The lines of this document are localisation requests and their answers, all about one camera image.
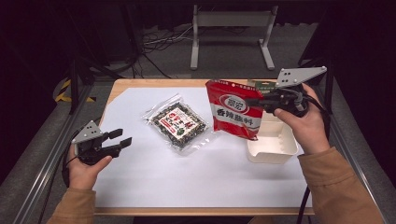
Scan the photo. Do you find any person's left hand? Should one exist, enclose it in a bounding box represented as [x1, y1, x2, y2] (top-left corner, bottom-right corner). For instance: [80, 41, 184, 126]
[67, 144, 113, 190]

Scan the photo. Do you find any white paper sheet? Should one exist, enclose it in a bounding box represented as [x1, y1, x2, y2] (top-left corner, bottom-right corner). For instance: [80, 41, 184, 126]
[92, 87, 313, 209]

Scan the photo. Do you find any red seasoning packet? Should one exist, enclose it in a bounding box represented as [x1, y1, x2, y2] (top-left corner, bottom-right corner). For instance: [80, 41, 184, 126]
[205, 78, 265, 141]

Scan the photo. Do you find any bundle of floor cables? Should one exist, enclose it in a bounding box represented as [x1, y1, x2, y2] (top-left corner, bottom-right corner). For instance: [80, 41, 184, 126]
[134, 24, 195, 79]

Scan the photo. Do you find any left hand-held gripper cable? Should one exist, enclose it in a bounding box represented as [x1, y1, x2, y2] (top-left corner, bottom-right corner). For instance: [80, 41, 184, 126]
[61, 132, 82, 189]

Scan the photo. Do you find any cream plastic bin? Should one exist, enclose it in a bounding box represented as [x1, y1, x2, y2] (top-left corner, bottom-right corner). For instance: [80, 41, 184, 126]
[246, 111, 299, 165]

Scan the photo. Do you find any white metal stand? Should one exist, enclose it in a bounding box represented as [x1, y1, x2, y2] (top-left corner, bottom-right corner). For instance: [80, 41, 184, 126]
[190, 4, 279, 71]

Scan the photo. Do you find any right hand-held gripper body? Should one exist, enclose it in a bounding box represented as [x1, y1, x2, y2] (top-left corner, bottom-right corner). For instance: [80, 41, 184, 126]
[260, 65, 328, 119]

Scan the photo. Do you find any right hand-held gripper cable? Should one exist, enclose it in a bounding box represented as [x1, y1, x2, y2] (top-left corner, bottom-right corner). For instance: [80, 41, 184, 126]
[295, 92, 332, 224]

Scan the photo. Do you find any hand-held gripper cable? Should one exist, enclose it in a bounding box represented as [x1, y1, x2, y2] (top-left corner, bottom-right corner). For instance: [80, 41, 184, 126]
[295, 92, 332, 224]
[61, 132, 82, 189]

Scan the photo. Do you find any clear packet of dark spices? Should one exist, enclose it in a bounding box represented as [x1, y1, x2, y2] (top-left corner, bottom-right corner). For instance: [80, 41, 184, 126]
[142, 93, 222, 153]

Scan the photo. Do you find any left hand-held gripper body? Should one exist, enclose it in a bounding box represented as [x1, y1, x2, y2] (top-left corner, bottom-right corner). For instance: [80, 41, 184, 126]
[71, 119, 122, 166]

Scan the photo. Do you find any person's right hand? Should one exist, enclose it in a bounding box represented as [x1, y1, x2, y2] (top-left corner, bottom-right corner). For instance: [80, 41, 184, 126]
[274, 83, 332, 156]

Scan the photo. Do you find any yellow black hazard tape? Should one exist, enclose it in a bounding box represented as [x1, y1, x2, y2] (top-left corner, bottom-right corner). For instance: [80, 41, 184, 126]
[54, 78, 96, 104]

